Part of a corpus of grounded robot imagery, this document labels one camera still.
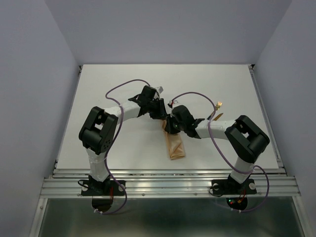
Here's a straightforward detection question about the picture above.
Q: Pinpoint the peach cloth napkin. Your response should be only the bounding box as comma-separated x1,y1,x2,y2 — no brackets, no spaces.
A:
162,120,186,160

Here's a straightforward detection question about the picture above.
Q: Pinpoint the gold fork black handle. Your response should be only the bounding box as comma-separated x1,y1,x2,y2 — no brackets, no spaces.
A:
207,101,222,120

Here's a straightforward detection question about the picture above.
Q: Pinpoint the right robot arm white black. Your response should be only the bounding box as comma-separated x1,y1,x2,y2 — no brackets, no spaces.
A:
165,105,270,193

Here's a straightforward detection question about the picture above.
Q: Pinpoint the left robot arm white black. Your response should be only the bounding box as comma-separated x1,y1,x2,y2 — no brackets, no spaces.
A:
79,85,167,195

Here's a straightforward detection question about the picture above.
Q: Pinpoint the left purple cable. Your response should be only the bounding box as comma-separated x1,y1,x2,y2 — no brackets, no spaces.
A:
93,79,149,215

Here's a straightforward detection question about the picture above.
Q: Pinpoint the purple cable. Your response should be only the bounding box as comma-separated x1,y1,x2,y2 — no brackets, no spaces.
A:
93,79,149,215
169,91,270,214

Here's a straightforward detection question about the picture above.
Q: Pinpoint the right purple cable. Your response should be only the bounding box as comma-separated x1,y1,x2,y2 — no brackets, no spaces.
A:
169,91,270,214

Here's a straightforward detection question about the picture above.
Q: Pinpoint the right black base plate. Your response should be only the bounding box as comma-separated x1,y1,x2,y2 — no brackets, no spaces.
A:
209,179,257,196

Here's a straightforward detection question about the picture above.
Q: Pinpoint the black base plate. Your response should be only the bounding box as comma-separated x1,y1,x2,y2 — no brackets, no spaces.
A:
209,179,257,196
79,179,124,197

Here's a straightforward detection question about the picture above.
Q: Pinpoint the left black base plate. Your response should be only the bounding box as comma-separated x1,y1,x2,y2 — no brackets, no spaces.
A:
79,179,124,197

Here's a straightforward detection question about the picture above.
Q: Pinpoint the aluminium rail frame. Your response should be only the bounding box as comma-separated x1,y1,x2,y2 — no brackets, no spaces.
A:
28,64,308,237

